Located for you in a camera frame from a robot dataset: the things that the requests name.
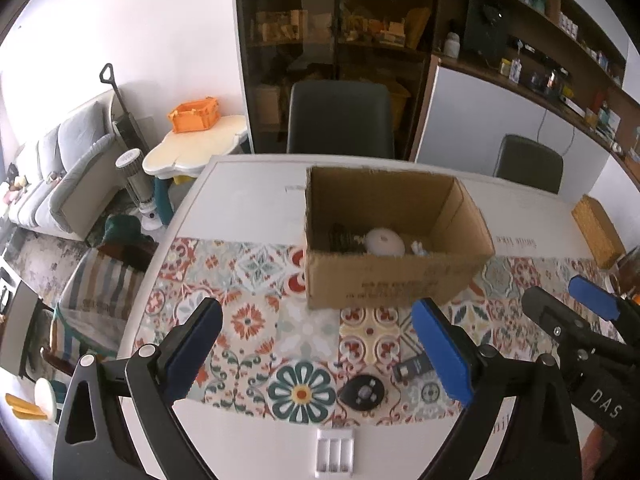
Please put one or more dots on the brown cardboard box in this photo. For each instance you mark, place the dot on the brown cardboard box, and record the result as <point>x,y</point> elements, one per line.
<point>390,280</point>

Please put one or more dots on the white battery charger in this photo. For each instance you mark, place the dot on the white battery charger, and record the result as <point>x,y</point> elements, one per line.
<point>335,452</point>

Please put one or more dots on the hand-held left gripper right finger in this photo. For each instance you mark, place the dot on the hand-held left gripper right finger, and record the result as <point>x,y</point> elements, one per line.
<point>445,355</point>

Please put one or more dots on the white bottle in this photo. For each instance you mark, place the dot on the white bottle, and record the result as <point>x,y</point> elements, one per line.
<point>452,46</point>

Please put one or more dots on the dark green cloth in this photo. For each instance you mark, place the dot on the dark green cloth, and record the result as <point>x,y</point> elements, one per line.
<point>122,230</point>

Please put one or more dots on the row of shelf bottles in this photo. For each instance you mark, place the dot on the row of shelf bottles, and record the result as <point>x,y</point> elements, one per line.
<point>570,25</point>

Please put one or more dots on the black water dispenser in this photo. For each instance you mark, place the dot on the black water dispenser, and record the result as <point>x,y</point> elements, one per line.
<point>482,27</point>

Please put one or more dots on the person's right forearm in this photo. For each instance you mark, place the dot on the person's right forearm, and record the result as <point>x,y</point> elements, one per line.
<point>605,455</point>

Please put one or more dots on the woven rectangular basket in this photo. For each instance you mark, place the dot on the woven rectangular basket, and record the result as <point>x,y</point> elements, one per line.
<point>597,232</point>

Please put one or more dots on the grey sofa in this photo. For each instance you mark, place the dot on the grey sofa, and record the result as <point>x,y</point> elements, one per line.
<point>65,175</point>

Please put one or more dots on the floral patterned table mat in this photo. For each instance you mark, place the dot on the floral patterned table mat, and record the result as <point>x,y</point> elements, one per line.
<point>250,320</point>

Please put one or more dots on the round black device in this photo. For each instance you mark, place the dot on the round black device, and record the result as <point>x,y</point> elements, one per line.
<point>361,392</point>

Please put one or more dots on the dark wooden furniture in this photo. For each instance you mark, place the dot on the dark wooden furniture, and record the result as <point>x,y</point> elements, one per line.
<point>25,335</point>

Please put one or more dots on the cream flower-shaped small table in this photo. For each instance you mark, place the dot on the cream flower-shaped small table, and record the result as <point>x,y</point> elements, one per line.
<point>195,152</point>

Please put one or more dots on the white tower heater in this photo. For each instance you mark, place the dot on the white tower heater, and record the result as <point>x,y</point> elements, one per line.
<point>137,185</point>

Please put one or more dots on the orange plastic crate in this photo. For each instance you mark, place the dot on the orange plastic crate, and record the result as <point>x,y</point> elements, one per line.
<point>195,116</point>

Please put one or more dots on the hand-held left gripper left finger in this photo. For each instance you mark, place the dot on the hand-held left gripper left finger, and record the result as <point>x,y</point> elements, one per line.
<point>200,350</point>

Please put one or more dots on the yellow plastic pieces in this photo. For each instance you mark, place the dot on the yellow plastic pieces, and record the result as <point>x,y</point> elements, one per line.
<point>25,406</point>

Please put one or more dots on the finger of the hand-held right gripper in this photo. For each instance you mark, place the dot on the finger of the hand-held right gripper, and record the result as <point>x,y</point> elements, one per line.
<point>555,315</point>
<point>592,297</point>

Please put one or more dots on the grey patterned rug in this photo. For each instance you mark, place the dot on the grey patterned rug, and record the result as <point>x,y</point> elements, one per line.
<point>50,265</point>

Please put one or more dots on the dark dining chair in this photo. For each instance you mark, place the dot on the dark dining chair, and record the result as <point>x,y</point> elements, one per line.
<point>340,120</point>
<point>527,165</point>

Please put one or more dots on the round silver white device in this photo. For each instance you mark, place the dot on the round silver white device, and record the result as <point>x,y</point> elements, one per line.
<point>384,242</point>

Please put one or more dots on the upright stick vacuum cleaner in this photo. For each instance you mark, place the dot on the upright stick vacuum cleaner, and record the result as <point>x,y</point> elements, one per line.
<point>125,125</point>

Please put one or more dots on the small black power adapter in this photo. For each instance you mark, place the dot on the small black power adapter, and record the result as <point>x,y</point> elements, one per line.
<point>411,367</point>

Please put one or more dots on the dark glass display cabinet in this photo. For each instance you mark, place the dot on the dark glass display cabinet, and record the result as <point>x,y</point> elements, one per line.
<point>330,25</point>

